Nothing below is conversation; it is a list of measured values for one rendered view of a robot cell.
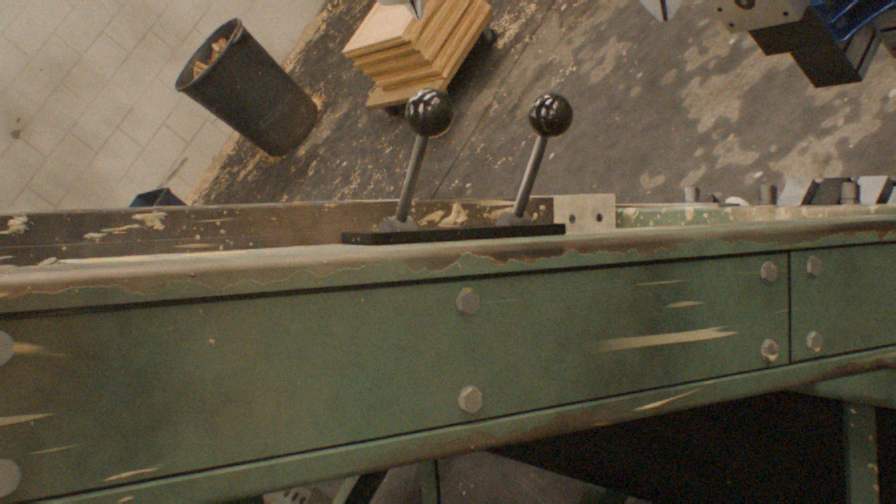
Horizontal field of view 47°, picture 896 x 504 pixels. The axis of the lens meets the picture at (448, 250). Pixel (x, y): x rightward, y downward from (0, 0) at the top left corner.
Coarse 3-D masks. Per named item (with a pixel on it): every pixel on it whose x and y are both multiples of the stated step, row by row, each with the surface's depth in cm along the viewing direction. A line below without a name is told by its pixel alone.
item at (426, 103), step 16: (416, 96) 78; (432, 96) 78; (448, 96) 79; (416, 112) 78; (432, 112) 77; (448, 112) 78; (416, 128) 78; (432, 128) 78; (448, 128) 79; (416, 144) 80; (416, 160) 81; (416, 176) 81; (400, 208) 83; (384, 224) 83; (400, 224) 83
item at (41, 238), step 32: (0, 224) 110; (32, 224) 112; (64, 224) 114; (96, 224) 116; (128, 224) 118; (160, 224) 120; (192, 224) 122; (224, 224) 125; (256, 224) 127; (288, 224) 129; (320, 224) 132; (352, 224) 135; (416, 224) 140; (448, 224) 143; (480, 224) 146; (576, 224) 156; (608, 224) 160; (0, 256) 110; (32, 256) 112; (64, 256) 114; (96, 256) 116
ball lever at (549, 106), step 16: (544, 96) 85; (560, 96) 85; (528, 112) 86; (544, 112) 84; (560, 112) 84; (544, 128) 85; (560, 128) 85; (544, 144) 87; (528, 176) 88; (528, 192) 89; (496, 224) 91; (512, 224) 89
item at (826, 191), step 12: (792, 180) 161; (804, 180) 159; (816, 180) 162; (828, 180) 155; (840, 180) 153; (852, 180) 157; (864, 180) 150; (876, 180) 149; (888, 180) 148; (792, 192) 159; (804, 192) 157; (816, 192) 155; (828, 192) 154; (864, 192) 149; (876, 192) 147; (888, 192) 148; (732, 204) 169; (744, 204) 170; (780, 204) 159; (792, 204) 157; (804, 204) 157; (816, 204) 154; (828, 204) 152; (840, 204) 152
